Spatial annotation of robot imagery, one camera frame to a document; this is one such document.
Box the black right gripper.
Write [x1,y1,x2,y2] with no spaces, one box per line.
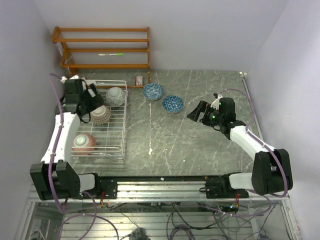
[187,100,224,128]

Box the brown geometric pattern bowl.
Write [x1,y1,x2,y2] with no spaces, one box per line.
[90,105,112,125]

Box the white petal pattern bowl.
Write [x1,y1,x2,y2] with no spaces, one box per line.
[105,87,125,107]

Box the blue triangle pattern bowl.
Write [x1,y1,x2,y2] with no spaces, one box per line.
[162,95,184,114]

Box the red patterned bowl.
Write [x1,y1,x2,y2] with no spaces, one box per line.
[72,133,97,155]

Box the blue floral pattern bowl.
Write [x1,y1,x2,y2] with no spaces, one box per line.
[142,83,164,101]

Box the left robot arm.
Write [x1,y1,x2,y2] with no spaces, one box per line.
[30,75,104,201]

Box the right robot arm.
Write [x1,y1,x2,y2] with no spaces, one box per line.
[187,95,293,198]

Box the wooden shelf rack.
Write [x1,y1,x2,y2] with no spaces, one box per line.
[51,26,151,84]

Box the red white small box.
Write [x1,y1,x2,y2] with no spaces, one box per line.
[135,76,143,86]

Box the green white pen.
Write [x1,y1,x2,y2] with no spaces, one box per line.
[98,52,124,57]

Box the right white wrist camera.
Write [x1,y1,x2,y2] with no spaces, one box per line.
[210,93,223,110]

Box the white wire dish rack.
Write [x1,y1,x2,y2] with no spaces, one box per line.
[71,79,128,160]

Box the aluminium mounting rail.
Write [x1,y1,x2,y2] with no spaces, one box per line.
[27,181,291,203]

